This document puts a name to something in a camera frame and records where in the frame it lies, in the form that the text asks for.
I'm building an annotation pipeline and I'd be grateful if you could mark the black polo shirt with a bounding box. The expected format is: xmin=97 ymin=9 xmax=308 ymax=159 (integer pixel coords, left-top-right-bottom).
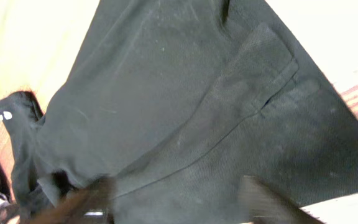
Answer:
xmin=0 ymin=0 xmax=358 ymax=223

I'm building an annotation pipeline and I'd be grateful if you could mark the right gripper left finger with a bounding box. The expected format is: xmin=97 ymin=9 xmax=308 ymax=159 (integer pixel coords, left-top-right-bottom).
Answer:
xmin=24 ymin=177 xmax=114 ymax=224

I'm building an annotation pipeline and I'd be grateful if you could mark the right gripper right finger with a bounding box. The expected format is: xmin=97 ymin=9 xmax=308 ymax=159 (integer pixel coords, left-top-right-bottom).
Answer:
xmin=239 ymin=175 xmax=323 ymax=224

